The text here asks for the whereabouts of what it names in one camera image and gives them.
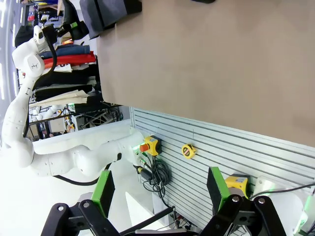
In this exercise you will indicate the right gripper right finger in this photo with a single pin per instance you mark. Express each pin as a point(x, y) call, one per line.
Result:
point(217, 191)

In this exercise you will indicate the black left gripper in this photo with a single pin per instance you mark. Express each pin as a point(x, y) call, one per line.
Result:
point(50, 32)

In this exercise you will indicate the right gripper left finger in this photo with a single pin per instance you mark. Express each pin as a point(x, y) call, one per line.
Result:
point(102, 196)

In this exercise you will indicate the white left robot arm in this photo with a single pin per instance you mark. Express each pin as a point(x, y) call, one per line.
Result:
point(22, 147)

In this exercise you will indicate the small white robot arm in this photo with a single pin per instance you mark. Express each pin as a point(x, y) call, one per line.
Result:
point(49, 111)

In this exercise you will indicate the blue folded jeans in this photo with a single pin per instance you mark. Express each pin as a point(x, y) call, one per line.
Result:
point(69, 50)

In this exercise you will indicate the yellow emergency stop box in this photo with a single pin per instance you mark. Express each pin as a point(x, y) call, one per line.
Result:
point(237, 183)
point(151, 145)

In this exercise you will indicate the red folded cloth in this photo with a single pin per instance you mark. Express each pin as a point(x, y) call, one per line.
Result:
point(73, 59)

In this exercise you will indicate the white printed cloth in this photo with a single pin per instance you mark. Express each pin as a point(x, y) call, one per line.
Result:
point(62, 68)

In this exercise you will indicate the yellow tape measure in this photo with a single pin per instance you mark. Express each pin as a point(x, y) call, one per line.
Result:
point(188, 151)

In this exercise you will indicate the black folded garments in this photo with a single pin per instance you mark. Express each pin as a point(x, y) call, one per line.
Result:
point(64, 78)

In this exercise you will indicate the beige folded cloth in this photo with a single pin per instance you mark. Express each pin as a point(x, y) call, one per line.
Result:
point(61, 99)

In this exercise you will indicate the black metal rack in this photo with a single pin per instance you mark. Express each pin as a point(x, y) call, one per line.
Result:
point(98, 118)

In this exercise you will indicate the grey slatted base plate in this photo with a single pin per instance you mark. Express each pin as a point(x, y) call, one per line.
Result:
point(221, 152)

